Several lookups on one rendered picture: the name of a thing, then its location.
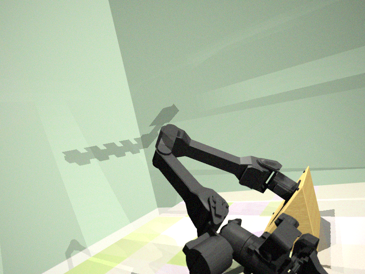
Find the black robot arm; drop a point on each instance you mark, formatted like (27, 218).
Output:
(212, 252)

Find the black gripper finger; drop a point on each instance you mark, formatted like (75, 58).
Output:
(314, 266)

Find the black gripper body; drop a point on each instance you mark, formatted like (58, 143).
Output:
(303, 248)

